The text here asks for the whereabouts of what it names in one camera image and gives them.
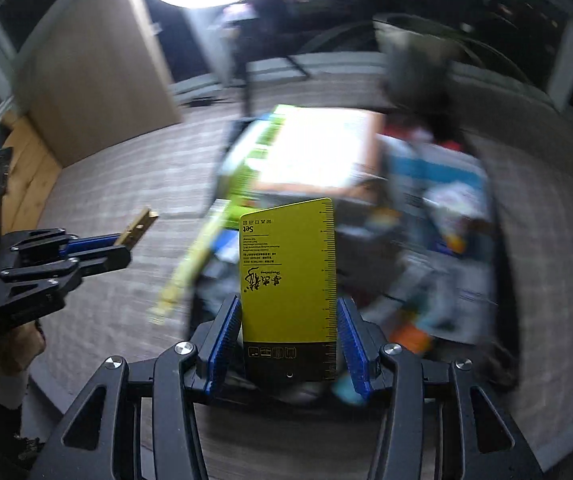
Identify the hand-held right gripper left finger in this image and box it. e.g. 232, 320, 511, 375
29, 295, 244, 480

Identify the person's left forearm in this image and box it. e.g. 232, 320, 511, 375
0, 317, 47, 406

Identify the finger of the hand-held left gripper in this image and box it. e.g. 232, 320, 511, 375
11, 228, 124, 256
4, 247, 132, 291

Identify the potted plant white pot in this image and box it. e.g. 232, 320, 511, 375
297, 10, 547, 111

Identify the white orange tissue pack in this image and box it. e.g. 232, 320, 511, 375
254, 105, 385, 196

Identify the black tripod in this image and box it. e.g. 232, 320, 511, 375
224, 5, 312, 116

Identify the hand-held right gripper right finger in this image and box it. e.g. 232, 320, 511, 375
337, 296, 542, 480

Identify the white blue mailer bag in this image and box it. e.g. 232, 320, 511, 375
381, 135, 490, 241

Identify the colourful snack packet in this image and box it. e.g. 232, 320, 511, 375
429, 182, 487, 256

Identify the black tray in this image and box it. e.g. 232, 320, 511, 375
186, 105, 522, 391

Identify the yellow black card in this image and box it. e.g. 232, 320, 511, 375
239, 197, 338, 386

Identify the light wooden board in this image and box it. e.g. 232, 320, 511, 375
14, 0, 183, 168

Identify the pine wood panel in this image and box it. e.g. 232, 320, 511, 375
1, 115, 62, 236

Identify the wooden clothespin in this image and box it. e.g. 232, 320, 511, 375
119, 207, 158, 251

